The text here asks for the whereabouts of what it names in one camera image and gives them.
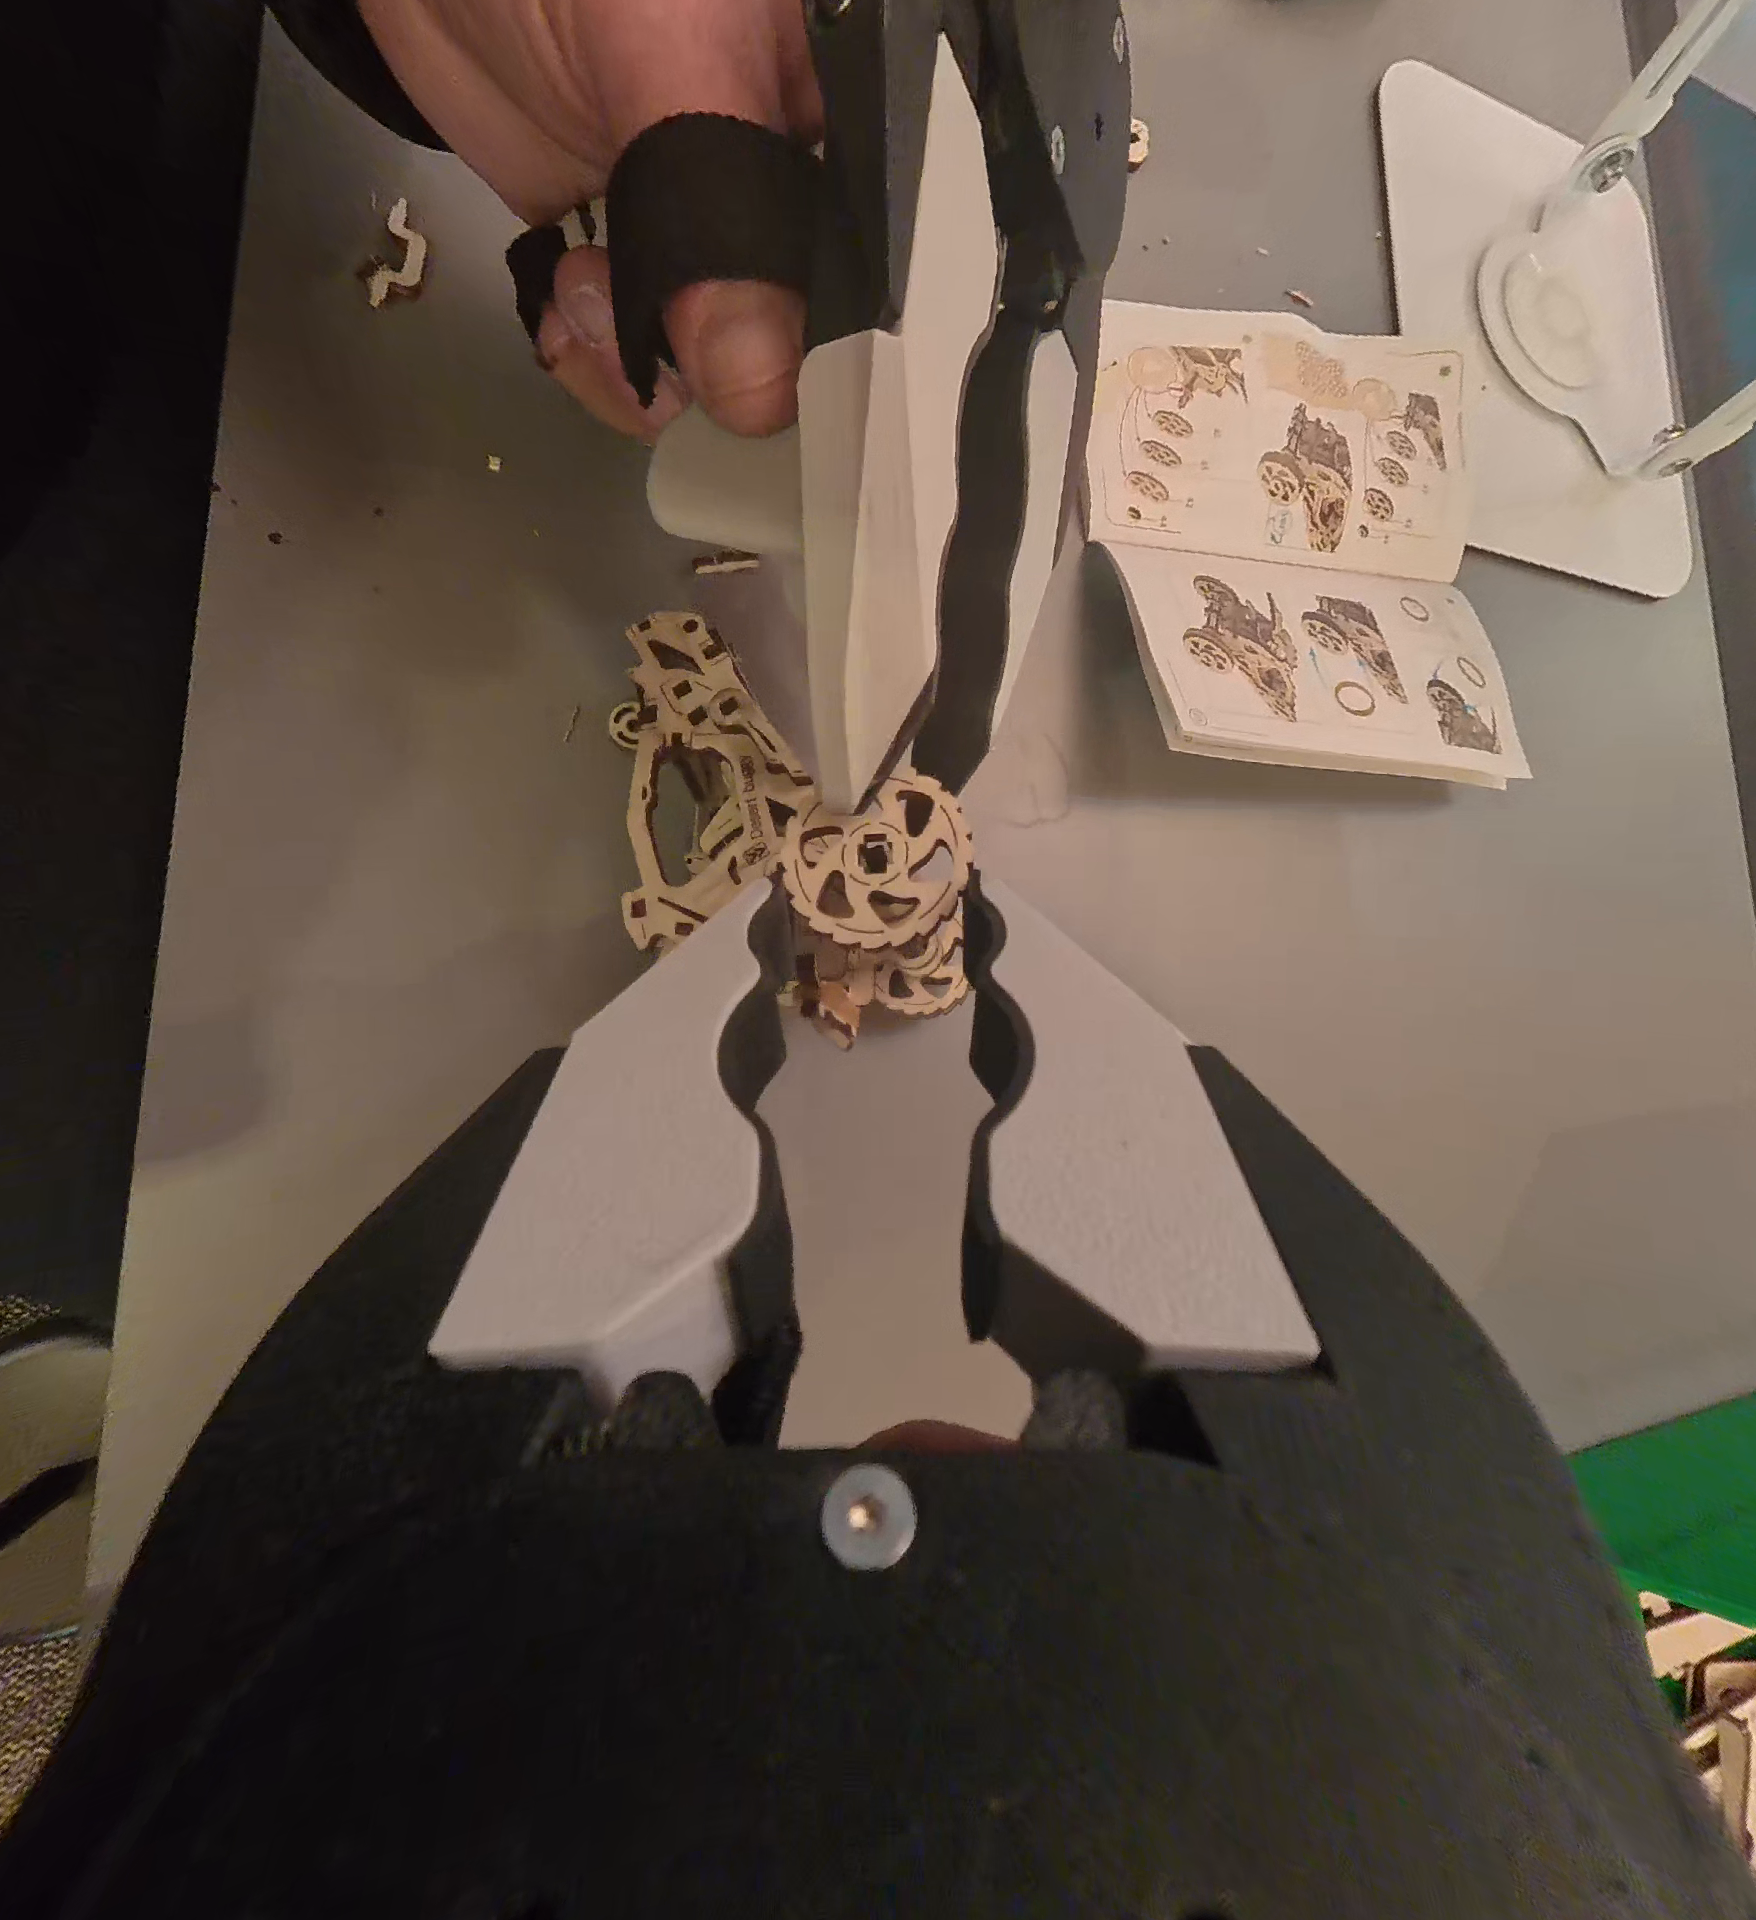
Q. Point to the wooden offcut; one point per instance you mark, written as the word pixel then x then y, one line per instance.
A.
pixel 397 255
pixel 728 563

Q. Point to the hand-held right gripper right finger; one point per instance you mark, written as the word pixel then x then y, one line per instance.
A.
pixel 1133 1201

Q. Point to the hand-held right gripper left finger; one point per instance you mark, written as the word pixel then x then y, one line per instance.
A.
pixel 623 1201

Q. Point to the instruction booklet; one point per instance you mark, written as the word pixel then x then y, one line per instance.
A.
pixel 1269 449

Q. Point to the person's left hand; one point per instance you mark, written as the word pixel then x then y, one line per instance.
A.
pixel 593 60

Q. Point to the green plastic bin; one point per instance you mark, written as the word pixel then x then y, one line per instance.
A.
pixel 1719 1501

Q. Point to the wooden wheel disc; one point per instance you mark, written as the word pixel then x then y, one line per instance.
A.
pixel 834 885
pixel 916 983

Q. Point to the white book stand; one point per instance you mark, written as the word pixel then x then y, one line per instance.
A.
pixel 1569 449

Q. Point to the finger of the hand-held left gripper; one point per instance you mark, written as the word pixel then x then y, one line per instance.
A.
pixel 1062 449
pixel 877 525

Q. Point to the wooden buggy model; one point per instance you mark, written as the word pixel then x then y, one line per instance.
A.
pixel 685 840

